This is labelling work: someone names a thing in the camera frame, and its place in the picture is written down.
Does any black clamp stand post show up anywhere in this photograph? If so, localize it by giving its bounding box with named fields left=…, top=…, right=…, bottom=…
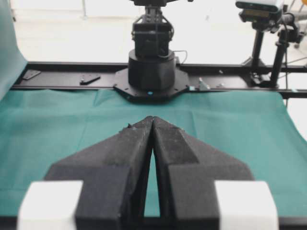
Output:
left=250, top=12, right=307, bottom=88

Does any thin black cable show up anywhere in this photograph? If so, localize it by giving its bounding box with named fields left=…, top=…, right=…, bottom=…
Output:
left=171, top=49, right=188, bottom=65

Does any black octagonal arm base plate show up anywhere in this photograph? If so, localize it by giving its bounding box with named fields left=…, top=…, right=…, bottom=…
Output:
left=113, top=69, right=190, bottom=102

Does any green table cloth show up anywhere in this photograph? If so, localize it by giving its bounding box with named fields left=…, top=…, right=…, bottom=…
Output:
left=0, top=0, right=307, bottom=217

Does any black aluminium frame rail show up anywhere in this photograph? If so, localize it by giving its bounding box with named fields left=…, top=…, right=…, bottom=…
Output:
left=12, top=62, right=307, bottom=99

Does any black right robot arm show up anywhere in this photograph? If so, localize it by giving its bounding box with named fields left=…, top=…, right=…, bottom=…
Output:
left=128, top=0, right=253, bottom=230

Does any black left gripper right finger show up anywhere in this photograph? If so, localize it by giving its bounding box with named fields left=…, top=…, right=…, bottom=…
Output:
left=152, top=117, right=254, bottom=230

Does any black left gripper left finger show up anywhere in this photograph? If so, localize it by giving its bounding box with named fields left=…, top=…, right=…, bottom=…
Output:
left=45, top=116, right=153, bottom=230

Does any camera on black stand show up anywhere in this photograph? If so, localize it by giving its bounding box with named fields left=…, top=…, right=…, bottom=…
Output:
left=235, top=0, right=284, bottom=71

